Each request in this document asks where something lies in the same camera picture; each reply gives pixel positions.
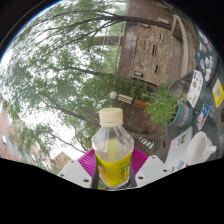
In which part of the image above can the yellow and blue striped cone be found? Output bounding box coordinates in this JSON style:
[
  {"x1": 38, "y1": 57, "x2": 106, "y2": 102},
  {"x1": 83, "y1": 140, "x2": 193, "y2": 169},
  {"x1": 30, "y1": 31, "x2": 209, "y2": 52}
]
[{"x1": 138, "y1": 136, "x2": 156, "y2": 150}]

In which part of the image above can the small colourful card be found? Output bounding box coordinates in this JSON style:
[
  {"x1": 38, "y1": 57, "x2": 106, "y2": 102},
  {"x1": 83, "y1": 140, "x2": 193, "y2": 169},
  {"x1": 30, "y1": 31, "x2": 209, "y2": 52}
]
[{"x1": 195, "y1": 102, "x2": 211, "y2": 132}]

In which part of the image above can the green plant in teal pot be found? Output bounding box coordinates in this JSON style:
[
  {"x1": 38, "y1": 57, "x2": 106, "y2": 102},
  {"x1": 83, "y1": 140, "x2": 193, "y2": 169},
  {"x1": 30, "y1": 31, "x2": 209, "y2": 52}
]
[{"x1": 144, "y1": 83, "x2": 194, "y2": 129}]

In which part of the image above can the yellow square card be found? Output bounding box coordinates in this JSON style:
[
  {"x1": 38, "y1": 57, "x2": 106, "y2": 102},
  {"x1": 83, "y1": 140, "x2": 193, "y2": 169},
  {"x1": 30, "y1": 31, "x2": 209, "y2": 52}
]
[{"x1": 211, "y1": 78, "x2": 224, "y2": 108}]

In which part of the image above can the yellow-labelled clear drink bottle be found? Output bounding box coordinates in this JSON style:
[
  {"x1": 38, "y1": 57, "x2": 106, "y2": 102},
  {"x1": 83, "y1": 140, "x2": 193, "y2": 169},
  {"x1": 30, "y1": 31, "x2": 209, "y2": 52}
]
[{"x1": 91, "y1": 107, "x2": 135, "y2": 191}]

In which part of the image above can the wooden lamp post with globe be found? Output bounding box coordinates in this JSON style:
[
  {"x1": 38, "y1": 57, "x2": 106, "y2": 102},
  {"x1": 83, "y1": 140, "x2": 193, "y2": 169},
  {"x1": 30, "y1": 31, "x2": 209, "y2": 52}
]
[{"x1": 109, "y1": 90, "x2": 149, "y2": 110}]

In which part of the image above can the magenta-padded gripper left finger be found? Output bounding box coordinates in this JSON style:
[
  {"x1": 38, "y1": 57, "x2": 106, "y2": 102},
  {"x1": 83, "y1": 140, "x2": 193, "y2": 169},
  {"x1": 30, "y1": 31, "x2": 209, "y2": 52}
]
[{"x1": 57, "y1": 148, "x2": 100, "y2": 190}]

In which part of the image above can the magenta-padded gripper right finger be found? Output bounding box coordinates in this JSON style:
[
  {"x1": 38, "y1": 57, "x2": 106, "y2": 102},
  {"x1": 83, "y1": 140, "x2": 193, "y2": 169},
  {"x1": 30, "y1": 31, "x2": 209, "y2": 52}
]
[{"x1": 128, "y1": 147, "x2": 174, "y2": 188}]

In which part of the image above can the white printed booklet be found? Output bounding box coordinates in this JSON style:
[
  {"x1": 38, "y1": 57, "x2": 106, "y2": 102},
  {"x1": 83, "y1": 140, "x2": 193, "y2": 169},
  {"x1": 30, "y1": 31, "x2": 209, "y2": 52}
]
[{"x1": 186, "y1": 69, "x2": 204, "y2": 109}]

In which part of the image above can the white ceramic mug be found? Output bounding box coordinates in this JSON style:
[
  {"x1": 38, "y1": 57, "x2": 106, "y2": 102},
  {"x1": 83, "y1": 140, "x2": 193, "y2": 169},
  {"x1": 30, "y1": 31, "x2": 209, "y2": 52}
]
[{"x1": 185, "y1": 131, "x2": 218, "y2": 166}]

